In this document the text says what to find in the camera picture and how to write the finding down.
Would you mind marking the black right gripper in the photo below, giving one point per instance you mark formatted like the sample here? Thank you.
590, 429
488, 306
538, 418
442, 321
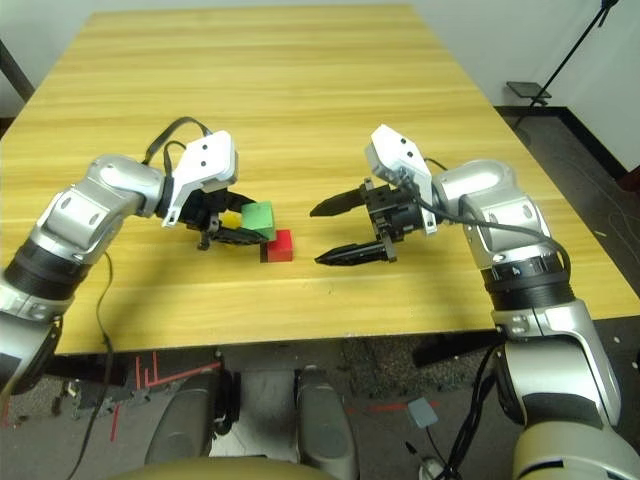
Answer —
395, 212

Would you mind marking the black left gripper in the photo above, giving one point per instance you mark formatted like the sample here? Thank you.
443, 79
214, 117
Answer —
200, 212

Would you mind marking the yellow cube block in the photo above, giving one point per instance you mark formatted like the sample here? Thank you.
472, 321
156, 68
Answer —
231, 220

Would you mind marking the green cube block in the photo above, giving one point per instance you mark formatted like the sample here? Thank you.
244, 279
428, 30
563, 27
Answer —
259, 219

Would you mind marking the red cube block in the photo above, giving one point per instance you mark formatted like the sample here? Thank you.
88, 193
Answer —
281, 246

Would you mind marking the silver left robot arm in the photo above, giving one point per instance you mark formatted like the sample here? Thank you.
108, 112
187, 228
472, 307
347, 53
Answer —
95, 200

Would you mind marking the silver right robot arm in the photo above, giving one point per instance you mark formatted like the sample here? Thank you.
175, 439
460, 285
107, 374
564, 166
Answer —
540, 310

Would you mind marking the white robot pelvis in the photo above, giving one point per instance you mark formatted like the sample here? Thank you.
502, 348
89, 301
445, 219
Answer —
265, 410

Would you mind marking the grey foot pedal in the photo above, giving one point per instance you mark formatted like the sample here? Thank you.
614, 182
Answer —
421, 413

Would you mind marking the grey right robot leg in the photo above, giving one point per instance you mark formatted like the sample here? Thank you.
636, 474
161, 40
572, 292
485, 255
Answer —
325, 425

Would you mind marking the grey robot leg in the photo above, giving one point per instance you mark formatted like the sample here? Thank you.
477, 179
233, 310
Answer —
325, 425
185, 425

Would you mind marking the grey left robot leg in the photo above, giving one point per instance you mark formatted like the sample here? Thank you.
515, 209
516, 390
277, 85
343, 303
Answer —
185, 425

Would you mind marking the black stand tray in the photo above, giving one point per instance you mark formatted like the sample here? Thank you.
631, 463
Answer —
527, 89

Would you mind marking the olive robot torso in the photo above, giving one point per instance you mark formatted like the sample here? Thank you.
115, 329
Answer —
210, 470

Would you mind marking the white sneaker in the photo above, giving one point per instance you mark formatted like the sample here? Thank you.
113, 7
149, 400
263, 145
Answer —
431, 469

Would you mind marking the grey side table leg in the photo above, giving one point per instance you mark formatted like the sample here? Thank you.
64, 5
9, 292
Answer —
15, 70

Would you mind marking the black tripod stand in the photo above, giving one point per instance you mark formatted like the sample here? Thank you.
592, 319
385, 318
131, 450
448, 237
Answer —
570, 50

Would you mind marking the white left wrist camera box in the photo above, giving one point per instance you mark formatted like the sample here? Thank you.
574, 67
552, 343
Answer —
210, 157

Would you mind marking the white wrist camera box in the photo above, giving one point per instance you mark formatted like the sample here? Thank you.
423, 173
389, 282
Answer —
400, 152
210, 157

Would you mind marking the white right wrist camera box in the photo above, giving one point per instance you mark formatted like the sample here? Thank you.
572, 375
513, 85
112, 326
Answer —
400, 152

